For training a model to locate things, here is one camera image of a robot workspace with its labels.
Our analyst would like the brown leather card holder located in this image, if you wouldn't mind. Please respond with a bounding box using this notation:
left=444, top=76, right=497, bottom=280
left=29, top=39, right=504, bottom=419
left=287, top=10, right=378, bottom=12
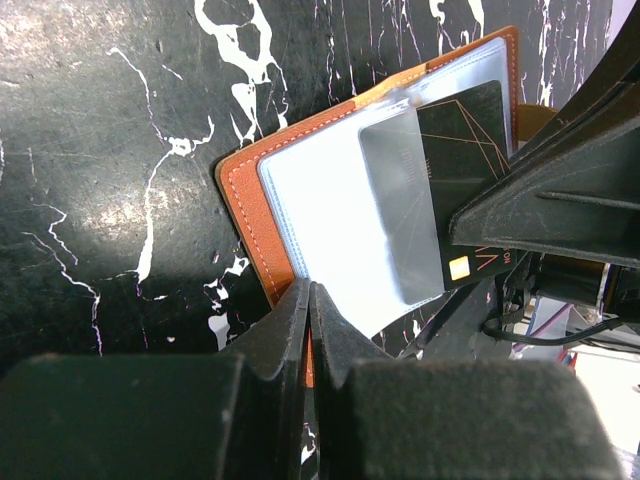
left=214, top=25, right=559, bottom=389

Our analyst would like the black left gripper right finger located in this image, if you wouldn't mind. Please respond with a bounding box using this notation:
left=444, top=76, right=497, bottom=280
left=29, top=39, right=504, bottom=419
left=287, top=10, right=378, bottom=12
left=309, top=283, right=623, bottom=479

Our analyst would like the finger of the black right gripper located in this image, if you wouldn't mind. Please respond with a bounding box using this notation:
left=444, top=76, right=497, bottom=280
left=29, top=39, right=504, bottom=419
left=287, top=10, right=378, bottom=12
left=449, top=118, right=639, bottom=268
left=513, top=1, right=639, bottom=160

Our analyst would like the black credit card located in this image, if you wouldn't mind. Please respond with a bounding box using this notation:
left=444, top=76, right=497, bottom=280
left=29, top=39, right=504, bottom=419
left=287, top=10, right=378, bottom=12
left=359, top=80, right=514, bottom=304

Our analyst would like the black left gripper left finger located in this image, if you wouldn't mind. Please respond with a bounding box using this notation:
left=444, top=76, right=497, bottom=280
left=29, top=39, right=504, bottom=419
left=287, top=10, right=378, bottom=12
left=1, top=280, right=310, bottom=479

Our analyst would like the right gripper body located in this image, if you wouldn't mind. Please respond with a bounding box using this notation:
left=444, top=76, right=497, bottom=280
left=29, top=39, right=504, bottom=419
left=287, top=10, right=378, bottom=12
left=481, top=253, right=639, bottom=345

